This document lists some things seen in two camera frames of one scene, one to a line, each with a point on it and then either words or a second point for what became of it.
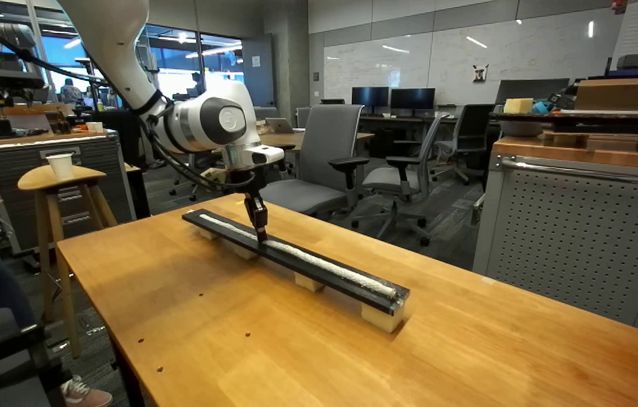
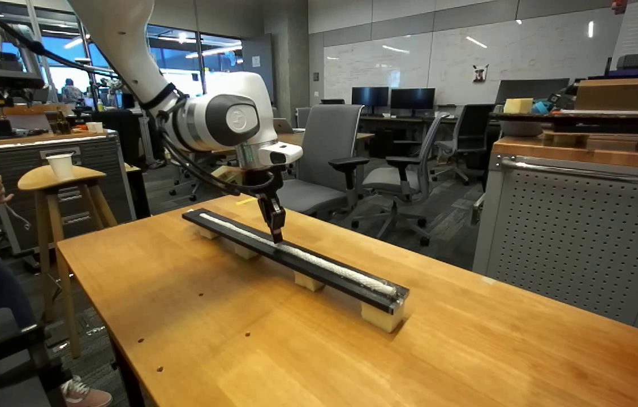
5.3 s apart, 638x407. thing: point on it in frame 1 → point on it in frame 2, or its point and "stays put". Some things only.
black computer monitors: (406, 97) stays put
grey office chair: (326, 161) stays put
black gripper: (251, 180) → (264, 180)
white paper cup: (59, 164) stays put
